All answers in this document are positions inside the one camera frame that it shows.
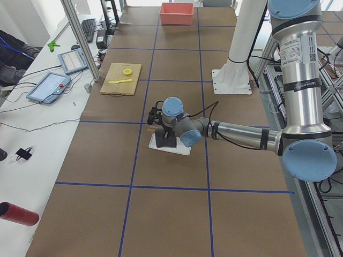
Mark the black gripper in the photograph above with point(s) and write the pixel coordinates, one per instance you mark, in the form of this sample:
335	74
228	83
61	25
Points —
165	130

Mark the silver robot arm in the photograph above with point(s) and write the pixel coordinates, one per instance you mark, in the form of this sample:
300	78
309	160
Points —
305	144

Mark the white rectangular tray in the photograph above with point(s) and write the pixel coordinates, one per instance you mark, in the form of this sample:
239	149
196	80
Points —
180	147

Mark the yellow plastic knife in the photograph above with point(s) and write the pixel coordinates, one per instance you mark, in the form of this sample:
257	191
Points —
120	81

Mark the yellow lemon slices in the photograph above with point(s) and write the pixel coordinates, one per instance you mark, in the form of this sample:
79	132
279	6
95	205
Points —
127	71

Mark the bamboo cutting board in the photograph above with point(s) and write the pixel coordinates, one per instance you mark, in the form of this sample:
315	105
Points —
115	72

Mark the black power adapter box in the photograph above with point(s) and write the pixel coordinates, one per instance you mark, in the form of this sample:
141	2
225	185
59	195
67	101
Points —
101	39

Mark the red plastic bin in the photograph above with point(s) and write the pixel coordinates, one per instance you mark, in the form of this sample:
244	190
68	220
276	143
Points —
176	13

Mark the far teach pendant tablet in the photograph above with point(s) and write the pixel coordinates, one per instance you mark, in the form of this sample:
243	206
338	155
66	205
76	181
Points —
72	61

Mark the teach pendant tablet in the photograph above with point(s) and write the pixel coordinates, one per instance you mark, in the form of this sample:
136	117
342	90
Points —
49	88
72	61

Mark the near teach pendant tablet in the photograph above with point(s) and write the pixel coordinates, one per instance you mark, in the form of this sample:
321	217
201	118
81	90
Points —
49	88

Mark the black keyboard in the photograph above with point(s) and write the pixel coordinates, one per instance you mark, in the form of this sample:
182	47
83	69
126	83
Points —
88	27

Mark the small black device on table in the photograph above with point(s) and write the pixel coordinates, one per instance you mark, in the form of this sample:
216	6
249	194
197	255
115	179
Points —
24	153

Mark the green plastic clip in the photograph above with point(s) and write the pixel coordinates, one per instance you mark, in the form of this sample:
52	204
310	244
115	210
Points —
52	45

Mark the seated person in dark clothes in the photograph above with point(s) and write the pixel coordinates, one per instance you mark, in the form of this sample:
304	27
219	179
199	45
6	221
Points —
16	58

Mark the red cylinder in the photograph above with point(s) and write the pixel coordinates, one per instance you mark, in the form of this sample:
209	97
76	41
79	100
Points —
14	213

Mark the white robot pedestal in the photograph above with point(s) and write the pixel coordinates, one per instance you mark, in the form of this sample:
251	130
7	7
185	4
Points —
233	77

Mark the aluminium frame post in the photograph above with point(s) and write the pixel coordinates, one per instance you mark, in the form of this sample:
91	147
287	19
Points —
80	36

